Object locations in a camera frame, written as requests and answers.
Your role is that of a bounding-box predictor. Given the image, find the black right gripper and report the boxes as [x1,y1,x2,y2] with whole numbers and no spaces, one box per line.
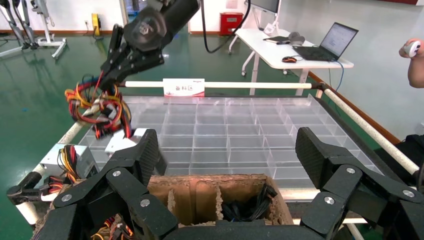
[98,0,202,91]

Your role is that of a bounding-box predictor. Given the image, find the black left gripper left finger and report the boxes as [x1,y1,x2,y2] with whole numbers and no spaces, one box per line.
[39,129,179,240]

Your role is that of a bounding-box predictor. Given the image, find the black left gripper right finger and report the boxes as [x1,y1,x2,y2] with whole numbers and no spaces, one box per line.
[295,127,424,240]

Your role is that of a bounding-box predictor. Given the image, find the colourful wire bundle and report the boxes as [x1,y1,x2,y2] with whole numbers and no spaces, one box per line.
[64,73,148,157]

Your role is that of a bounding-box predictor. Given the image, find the white handheld controller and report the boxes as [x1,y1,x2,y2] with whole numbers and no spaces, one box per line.
[403,40,422,58]

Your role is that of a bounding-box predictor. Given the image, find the person forearm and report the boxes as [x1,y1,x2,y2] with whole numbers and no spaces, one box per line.
[407,56,424,89]

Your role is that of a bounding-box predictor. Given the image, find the person hand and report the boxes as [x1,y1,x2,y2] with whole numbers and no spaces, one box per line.
[399,38,424,61]

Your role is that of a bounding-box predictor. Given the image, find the white red label sign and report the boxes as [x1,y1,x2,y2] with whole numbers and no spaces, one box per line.
[162,78,206,98]

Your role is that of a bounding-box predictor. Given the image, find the white metal stand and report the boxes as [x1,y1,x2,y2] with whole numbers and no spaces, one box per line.
[31,0,68,60]

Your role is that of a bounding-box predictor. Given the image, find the brown cardboard divider box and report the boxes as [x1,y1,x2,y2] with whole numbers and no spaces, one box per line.
[31,173,294,240]

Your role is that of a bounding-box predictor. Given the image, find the black robot leg stand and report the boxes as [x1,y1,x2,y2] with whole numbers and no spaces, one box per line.
[0,0,38,51]

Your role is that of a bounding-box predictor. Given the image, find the red cabinet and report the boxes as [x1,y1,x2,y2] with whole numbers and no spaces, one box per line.
[219,12,244,36]

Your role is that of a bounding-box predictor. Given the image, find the clear acrylic divider tray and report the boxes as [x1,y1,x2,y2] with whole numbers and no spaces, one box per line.
[77,94,383,190]

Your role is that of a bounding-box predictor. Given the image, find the white office desk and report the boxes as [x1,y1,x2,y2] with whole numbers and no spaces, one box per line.
[228,28,355,97]

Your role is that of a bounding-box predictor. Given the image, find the small white desk device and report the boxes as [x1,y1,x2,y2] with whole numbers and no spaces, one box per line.
[263,23,279,36]

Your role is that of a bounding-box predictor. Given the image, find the computer monitor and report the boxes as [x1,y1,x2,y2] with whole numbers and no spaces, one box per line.
[250,0,281,16]

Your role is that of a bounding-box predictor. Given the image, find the black notebook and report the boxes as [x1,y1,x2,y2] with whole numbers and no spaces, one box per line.
[263,35,291,45]

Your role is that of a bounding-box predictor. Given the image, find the black laptop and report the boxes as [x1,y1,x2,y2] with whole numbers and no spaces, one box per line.
[293,22,359,63]

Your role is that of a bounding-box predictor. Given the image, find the grey headphones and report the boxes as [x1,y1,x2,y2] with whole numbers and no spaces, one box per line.
[288,31,306,46]

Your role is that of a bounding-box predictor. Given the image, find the power supply wire bundle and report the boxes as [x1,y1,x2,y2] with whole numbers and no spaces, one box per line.
[91,215,135,240]

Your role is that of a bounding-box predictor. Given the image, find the yellow wall device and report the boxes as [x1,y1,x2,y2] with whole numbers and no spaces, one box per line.
[91,13,102,37]

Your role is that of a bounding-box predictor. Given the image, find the silver power supply with wires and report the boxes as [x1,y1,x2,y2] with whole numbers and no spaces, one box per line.
[39,143,100,195]

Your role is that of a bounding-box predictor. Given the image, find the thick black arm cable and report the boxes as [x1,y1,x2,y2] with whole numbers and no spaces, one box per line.
[199,0,252,55]

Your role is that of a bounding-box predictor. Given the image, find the black cable bundle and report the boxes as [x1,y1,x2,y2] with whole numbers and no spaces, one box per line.
[221,185,277,222]

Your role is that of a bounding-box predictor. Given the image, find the blue cable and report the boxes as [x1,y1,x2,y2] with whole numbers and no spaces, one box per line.
[327,60,345,92]

